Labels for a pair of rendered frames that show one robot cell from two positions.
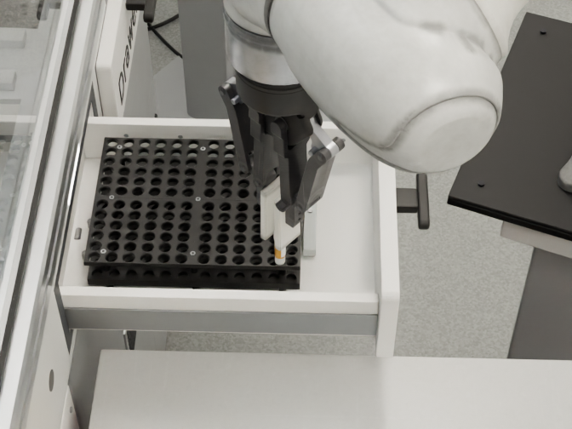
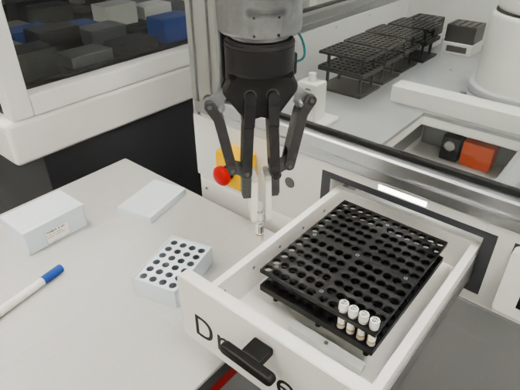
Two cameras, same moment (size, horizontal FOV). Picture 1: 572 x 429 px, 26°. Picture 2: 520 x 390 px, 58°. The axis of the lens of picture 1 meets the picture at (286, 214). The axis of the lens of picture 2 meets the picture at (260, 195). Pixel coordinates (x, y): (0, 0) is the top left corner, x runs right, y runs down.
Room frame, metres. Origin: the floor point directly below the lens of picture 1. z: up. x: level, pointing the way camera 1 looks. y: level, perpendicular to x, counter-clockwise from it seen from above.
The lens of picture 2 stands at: (1.06, -0.39, 1.33)
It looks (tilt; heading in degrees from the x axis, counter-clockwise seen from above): 33 degrees down; 128
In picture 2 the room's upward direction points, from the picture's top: straight up
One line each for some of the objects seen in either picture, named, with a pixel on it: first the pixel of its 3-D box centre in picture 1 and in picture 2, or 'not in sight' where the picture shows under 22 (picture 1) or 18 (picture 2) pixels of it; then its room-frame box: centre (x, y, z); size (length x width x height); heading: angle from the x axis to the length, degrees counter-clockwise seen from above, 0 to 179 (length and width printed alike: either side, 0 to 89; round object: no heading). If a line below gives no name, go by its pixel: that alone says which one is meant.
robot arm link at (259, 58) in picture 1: (280, 29); (259, 6); (0.75, 0.00, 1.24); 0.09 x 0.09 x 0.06
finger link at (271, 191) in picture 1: (273, 208); (266, 194); (0.76, 0.01, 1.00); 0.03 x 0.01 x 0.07; 137
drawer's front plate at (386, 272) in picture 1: (384, 219); (268, 358); (0.86, -0.11, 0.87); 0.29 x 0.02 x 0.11; 178
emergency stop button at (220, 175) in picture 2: not in sight; (224, 174); (0.53, 0.17, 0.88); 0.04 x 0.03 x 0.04; 178
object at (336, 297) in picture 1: (191, 220); (357, 271); (0.86, 0.10, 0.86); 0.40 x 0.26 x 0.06; 88
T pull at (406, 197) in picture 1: (411, 200); (254, 355); (0.85, -0.13, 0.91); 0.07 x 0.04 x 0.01; 178
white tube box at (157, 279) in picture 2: not in sight; (174, 269); (0.57, 0.00, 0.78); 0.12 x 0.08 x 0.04; 105
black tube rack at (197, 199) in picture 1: (199, 218); (354, 271); (0.86, 0.09, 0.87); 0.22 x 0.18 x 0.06; 88
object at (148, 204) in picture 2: not in sight; (152, 200); (0.36, 0.13, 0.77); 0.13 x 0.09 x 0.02; 101
